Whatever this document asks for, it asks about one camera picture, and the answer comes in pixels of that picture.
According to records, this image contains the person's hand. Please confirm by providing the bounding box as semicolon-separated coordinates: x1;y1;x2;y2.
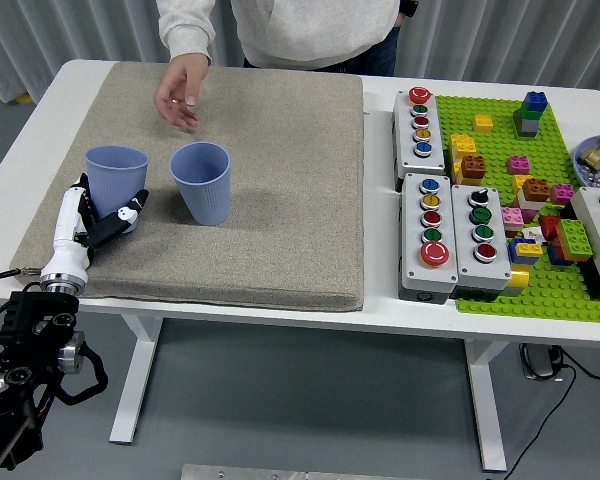
153;52;212;129

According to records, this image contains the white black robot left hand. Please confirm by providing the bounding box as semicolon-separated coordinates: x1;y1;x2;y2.
39;172;150;282

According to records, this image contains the blue ribbed plastic cup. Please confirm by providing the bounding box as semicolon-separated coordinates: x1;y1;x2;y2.
169;142;231;227
84;145;150;232

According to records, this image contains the white table leg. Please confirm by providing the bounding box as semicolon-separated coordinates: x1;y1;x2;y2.
463;339;509;472
108;314;164;445

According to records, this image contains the person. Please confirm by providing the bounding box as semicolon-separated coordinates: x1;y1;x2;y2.
157;0;420;129

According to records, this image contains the grey-brown fabric mat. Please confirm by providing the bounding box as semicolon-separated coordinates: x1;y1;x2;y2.
8;62;365;312

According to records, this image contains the five-button grey control box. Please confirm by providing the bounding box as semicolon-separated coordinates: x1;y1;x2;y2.
398;172;459;304
391;87;447;193

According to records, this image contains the green studded baseplate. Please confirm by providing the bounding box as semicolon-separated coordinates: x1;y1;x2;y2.
432;94;600;326

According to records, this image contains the white pleated curtain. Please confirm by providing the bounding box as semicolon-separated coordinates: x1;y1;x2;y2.
0;0;600;101

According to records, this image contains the four-button box with black selector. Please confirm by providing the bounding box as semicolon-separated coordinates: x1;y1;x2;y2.
450;183;512;301

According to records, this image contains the blue green grey brick tower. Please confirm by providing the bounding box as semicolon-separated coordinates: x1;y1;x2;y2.
512;90;550;138

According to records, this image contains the brown brick on white stack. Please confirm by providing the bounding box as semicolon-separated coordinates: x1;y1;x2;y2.
509;178;550;224

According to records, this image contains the blue and yellow brick stack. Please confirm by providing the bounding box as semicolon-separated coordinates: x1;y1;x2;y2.
508;237;544;266

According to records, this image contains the yellow and grey brick stack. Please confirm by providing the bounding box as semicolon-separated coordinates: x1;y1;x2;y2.
507;267;531;301

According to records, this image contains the red brick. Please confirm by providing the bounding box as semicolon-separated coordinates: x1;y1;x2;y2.
538;214;564;241

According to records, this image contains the green brick on red-blue stack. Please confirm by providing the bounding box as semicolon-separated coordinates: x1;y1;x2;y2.
547;218;594;266

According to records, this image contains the white button box on bricks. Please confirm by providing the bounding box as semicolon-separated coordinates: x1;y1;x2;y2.
569;185;600;294

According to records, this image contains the grey power adapter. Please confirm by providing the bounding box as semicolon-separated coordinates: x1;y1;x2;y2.
518;343;564;381

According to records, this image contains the black floor cable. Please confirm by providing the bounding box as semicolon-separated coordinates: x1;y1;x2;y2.
504;349;600;474

